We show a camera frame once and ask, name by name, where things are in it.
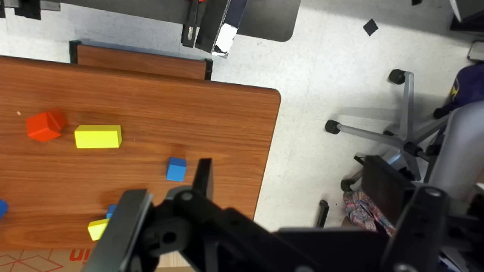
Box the long yellow block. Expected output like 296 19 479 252
74 126 122 149

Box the blue cylinder block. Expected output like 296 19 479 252
0 200 9 218

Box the grey office chair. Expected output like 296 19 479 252
323 69 484 203

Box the orange block near yellow block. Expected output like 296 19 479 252
25 109 68 143

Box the small blue cube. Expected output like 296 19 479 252
166 158 187 182

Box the lower wooden table shelf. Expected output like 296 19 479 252
69 41 213 81

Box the blue block under yellow bar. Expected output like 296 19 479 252
105 205 116 220

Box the large cardboard box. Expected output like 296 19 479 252
0 248 193 272

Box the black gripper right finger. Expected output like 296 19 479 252
381 187 449 272

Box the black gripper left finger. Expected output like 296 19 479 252
83 190 151 272

